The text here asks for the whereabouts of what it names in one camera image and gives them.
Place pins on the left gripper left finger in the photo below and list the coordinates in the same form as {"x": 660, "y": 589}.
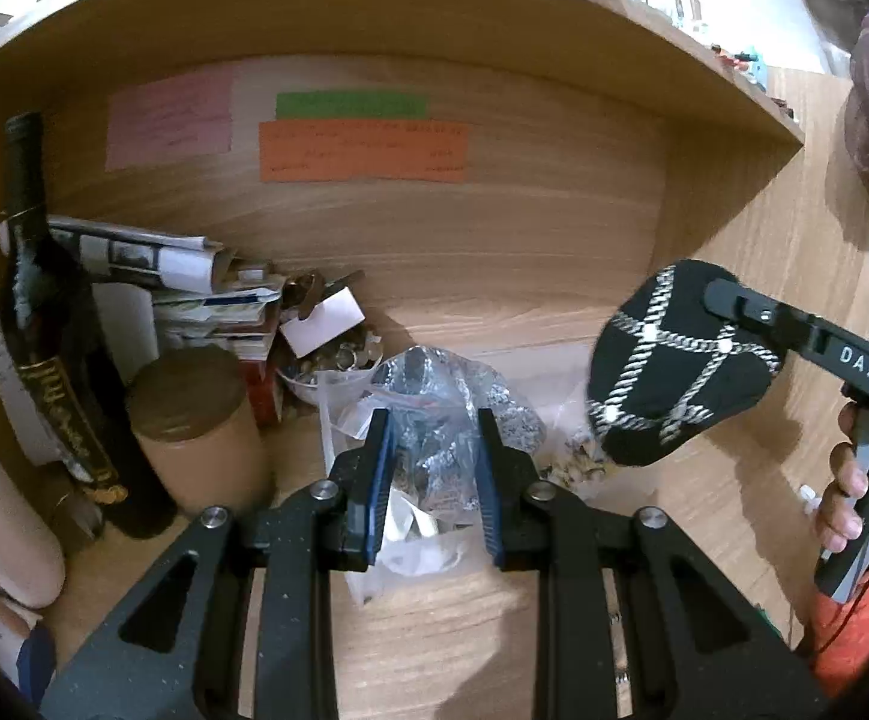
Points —
{"x": 368, "y": 473}

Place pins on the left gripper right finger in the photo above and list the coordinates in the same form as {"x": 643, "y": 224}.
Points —
{"x": 509, "y": 519}

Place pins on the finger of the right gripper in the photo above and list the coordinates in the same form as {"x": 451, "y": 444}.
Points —
{"x": 781, "y": 325}

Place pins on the floral fabric scrunchie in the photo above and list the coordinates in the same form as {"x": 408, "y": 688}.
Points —
{"x": 575, "y": 461}

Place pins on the black white patterned cloth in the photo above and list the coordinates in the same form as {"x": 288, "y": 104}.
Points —
{"x": 664, "y": 370}

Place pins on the person's right hand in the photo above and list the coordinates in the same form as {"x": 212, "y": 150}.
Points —
{"x": 836, "y": 523}

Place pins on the clear plastic bin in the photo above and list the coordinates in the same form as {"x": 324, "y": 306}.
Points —
{"x": 551, "y": 378}

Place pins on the white bowl of coins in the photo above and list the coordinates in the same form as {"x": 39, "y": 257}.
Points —
{"x": 347, "y": 364}

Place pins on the red small box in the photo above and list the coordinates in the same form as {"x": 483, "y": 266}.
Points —
{"x": 264, "y": 392}

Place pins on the white card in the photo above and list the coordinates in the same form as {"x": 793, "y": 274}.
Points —
{"x": 330, "y": 318}

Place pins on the brown cardboard canister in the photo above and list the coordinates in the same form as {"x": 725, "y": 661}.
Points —
{"x": 190, "y": 412}

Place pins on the stack of papers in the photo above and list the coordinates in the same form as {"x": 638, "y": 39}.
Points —
{"x": 242, "y": 319}

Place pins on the orange sticky note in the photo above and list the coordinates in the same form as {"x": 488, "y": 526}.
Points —
{"x": 335, "y": 150}

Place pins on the dark wine bottle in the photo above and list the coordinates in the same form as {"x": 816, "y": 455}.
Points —
{"x": 52, "y": 329}

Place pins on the green sticky note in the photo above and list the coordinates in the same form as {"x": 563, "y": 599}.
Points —
{"x": 351, "y": 104}

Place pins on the white blue box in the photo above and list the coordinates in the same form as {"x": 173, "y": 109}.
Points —
{"x": 27, "y": 651}

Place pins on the pink sticky note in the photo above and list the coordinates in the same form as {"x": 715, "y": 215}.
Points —
{"x": 176, "y": 118}

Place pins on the wooden shelf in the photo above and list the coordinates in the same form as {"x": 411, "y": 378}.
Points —
{"x": 619, "y": 48}

